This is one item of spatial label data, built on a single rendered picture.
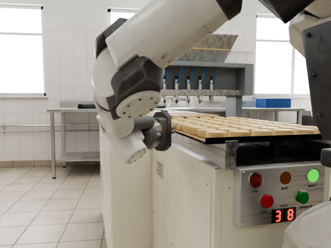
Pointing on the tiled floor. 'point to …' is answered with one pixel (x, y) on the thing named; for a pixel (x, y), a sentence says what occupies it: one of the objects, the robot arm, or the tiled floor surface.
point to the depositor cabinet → (126, 198)
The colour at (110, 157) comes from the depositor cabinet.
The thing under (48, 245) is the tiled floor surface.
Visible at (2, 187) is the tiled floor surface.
